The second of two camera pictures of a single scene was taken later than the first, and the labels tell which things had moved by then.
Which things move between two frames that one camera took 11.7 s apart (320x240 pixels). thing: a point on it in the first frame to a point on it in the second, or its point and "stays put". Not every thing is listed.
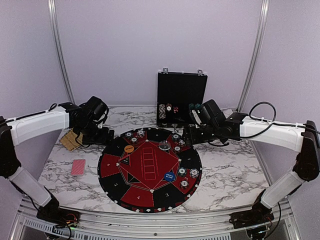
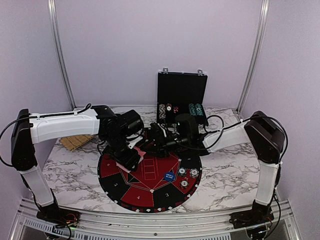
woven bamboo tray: x=69 y=140 stays put
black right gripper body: x=209 y=134 to x=165 y=146
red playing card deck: x=78 y=167 to x=141 y=154
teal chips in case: x=192 y=106 stays put
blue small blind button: x=169 y=176 stays put
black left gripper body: x=91 y=135 to x=118 y=151
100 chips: x=184 y=184 stays put
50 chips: x=182 y=171 stays put
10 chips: x=194 y=173 stays put
